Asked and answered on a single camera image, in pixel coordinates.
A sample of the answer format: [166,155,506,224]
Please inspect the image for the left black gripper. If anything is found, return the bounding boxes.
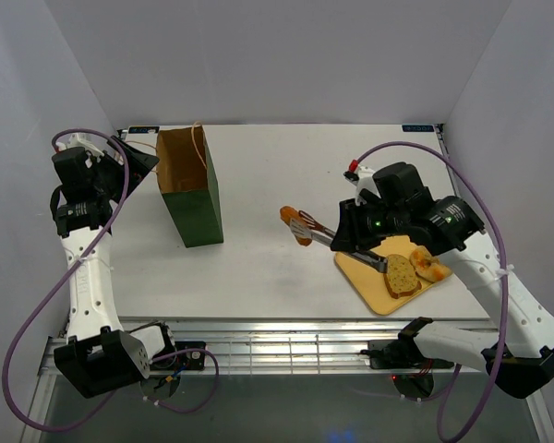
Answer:
[91,136,159,204]

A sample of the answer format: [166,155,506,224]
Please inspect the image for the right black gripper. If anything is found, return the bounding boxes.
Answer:
[330,195,407,254]

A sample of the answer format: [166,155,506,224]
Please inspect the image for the green paper bag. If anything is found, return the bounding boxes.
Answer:
[133,120,225,249]

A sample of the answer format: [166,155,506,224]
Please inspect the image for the orange bagel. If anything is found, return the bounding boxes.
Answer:
[409,245,452,283]

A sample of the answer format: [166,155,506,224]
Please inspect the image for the sliced seeded bread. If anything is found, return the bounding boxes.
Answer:
[384,254,422,299]

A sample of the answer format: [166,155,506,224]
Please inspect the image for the metal tongs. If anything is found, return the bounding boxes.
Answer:
[298,210,387,274]

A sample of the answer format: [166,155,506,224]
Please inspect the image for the long brown bread roll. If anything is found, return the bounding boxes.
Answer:
[280,206,312,246]

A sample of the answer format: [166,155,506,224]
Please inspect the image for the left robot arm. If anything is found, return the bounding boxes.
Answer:
[50,131,177,398]

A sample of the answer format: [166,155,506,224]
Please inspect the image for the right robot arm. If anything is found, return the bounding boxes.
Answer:
[330,162,554,399]

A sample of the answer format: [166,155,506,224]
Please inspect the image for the yellow tray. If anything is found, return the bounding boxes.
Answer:
[334,235,452,316]

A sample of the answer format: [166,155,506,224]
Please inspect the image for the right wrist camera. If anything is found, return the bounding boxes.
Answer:
[343,160,379,206]

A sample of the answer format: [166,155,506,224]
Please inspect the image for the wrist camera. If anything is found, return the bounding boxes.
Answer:
[343,160,379,206]
[55,132,104,157]

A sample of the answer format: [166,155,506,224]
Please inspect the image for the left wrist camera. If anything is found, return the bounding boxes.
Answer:
[55,132,104,157]

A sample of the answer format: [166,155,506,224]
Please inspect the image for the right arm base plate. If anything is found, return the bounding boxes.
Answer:
[359,339,454,371]

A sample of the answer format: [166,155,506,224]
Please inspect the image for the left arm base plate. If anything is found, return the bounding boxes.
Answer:
[151,341,207,371]

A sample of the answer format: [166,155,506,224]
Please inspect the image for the aluminium rail frame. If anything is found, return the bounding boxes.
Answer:
[39,317,536,377]

